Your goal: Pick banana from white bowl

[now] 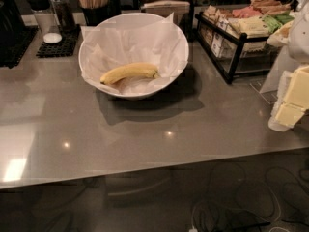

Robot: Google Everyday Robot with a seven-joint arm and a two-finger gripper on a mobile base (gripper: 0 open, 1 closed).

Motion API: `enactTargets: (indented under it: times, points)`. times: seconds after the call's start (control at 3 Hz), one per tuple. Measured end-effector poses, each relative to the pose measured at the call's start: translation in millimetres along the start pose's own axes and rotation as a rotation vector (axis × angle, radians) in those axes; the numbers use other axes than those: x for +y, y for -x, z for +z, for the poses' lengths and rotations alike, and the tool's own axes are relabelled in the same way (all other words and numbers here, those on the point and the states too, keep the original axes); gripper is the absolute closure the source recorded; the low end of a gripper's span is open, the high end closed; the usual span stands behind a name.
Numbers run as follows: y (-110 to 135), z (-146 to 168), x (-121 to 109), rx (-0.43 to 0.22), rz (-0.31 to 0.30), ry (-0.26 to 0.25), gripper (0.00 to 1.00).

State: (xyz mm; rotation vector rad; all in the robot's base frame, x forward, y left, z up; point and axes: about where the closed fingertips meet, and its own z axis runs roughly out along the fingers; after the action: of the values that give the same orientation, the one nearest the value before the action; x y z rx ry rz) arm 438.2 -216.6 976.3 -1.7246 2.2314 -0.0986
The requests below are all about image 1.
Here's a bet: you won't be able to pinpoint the green sweetener packets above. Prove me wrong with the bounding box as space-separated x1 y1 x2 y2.
262 14 294 33

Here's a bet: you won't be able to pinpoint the brown sugar packets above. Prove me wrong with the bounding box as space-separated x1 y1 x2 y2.
250 0 291 15

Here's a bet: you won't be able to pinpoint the white paper liner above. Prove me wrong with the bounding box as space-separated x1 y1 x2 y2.
80 13 188 96

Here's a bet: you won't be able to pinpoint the dark container at left edge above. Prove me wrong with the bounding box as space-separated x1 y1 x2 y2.
0 0 24 32

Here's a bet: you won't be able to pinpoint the dark glass shaker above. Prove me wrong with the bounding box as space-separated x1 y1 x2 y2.
50 0 76 32

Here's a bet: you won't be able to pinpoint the black wire condiment rack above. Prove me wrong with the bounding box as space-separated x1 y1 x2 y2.
195 14 280 84

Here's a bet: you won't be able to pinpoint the pink sweetener packets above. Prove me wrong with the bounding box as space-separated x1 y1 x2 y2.
232 6 261 18

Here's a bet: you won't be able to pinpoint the large black rubber mat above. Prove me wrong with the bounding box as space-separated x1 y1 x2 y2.
0 26 38 69

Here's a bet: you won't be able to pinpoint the yellow sweetener packets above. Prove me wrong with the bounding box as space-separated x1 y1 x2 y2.
239 16 268 36

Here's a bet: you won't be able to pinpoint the black floor cables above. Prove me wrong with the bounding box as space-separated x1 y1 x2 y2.
189 161 309 232

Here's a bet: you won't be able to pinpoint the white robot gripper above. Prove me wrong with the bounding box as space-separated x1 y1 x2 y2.
268 0 309 131

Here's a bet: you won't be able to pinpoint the black stir stick cup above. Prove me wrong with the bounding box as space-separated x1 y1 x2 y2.
80 0 121 26

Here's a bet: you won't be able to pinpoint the yellow banana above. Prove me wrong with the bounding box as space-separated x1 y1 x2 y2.
100 62 159 85

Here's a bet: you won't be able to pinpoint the white tea packets stack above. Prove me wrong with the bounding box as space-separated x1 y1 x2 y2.
200 6 236 58

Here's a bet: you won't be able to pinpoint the glass sugar dispenser black lid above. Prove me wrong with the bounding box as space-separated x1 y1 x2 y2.
26 0 62 44

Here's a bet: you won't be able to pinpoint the white bowl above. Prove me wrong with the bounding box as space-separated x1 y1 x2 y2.
78 12 190 101

